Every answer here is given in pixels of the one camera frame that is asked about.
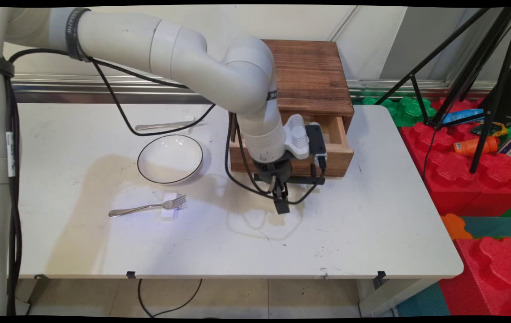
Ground black strap on arm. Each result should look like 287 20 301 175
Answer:
65 7 92 63

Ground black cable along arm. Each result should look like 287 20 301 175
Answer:
8 47 217 137

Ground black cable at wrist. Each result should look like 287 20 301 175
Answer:
224 112 328 206

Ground metal wall rail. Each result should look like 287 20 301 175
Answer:
11 74 462 105

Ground white table leg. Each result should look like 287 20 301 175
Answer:
358 278 441 317

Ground orange foam block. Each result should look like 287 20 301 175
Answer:
441 213 474 241

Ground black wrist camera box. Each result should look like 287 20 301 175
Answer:
305 123 328 170

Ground black drawer handle bar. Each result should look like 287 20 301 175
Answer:
255 164 326 186

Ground orange bottle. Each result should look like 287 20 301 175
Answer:
453 135 501 157

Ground black camera tripod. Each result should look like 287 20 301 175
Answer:
374 6 511 174

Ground large red foam block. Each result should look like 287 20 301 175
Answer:
399 96 511 217

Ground dark wooden cabinet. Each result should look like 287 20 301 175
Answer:
260 39 355 131

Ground silver fork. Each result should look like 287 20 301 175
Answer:
108 194 187 218

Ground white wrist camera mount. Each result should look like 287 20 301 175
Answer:
282 114 311 160

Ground white plate with black rim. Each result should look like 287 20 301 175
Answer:
137 134 204 184

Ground green foam block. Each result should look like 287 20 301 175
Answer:
362 96 438 128

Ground silver table knife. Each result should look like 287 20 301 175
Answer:
135 120 202 132

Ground yellow green snack packet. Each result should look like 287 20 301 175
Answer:
470 122 510 138

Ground blue packet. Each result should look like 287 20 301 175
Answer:
441 109 485 126

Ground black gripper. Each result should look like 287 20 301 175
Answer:
253 152 293 214

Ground white block under fork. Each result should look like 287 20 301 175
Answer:
161 193 179 221

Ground black cable bundle on column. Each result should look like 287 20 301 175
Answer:
5 74 24 317

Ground black cable on floor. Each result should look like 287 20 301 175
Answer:
138 278 203 318

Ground wooden drawer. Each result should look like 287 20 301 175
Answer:
230 111 355 178

